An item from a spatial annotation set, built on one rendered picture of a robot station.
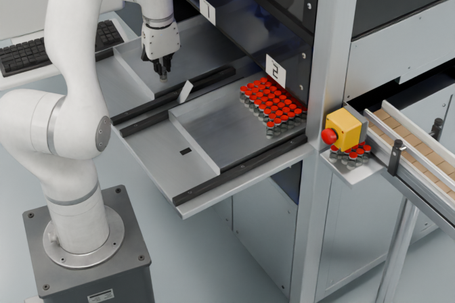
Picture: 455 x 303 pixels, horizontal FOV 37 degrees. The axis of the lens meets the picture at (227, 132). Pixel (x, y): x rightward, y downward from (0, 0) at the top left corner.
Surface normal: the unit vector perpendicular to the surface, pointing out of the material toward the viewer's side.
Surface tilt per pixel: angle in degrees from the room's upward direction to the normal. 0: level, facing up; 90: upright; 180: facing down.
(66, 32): 50
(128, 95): 0
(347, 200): 90
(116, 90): 0
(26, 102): 14
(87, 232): 90
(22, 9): 90
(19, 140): 87
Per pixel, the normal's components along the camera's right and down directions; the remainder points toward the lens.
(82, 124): 0.20, 0.02
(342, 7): 0.55, 0.58
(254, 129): -0.01, -0.72
